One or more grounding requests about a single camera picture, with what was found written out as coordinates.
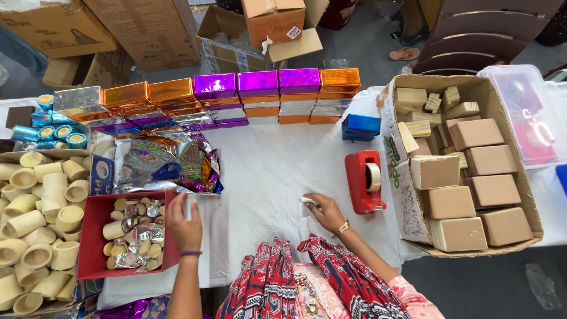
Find person's left hand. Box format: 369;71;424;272
166;191;203;253

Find person's right hand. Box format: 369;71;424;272
302;193;351;235

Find small white paper piece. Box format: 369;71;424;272
300;196;320;218

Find red tape dispenser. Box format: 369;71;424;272
345;150;387;215

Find pile of holographic foil sheets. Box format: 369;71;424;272
113;131;225;196

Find white tablecloth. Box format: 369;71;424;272
0;82;567;311

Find crumpled silver foil scrap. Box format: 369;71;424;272
113;223;166;271

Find clear tape roll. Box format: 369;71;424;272
364;162;382;193

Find pile of small wooden lids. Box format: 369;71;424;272
102;197;166;272

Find open cardboard carton green print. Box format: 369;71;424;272
376;74;545;259

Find stack of blue wrapped boxes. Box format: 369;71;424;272
341;114;382;143

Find red cardboard box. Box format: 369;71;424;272
76;190;181;281

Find red patterned scarf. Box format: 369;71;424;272
215;233;413;319

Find purple foil sheet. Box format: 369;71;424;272
91;294;172;319

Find row of foil wrapped boxes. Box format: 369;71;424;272
53;68;362;139

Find pink floral dress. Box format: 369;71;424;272
292;263;446;319

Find carton of wooden cups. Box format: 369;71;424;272
0;148;117;318

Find group of blue foil cylinders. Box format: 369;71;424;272
11;94;89;152

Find pile of wooden blocks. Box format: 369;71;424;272
394;85;534;253

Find pink sandal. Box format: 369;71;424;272
388;46;421;62

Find open carton with flaps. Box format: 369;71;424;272
196;4;324;75

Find small brown carton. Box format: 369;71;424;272
42;46;136;90

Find large brown carton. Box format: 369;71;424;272
82;0;203;73

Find dark brown block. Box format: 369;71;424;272
5;105;36;129

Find orange brown taped carton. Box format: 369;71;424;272
241;0;307;49

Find dark red bag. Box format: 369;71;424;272
318;0;359;32

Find brown carton with figure print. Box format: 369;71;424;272
0;0;118;60

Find blue plastic sheet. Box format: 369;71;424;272
0;24;50;77

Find clear plastic storage container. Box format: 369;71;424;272
476;64;567;170

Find stack of brown plastic chairs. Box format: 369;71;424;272
411;0;566;77

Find blue object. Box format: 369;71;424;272
555;163;567;196

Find blue handled scissors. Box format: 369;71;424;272
117;162;183;183

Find gold wrist bracelet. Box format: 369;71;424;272
332;220;351;240

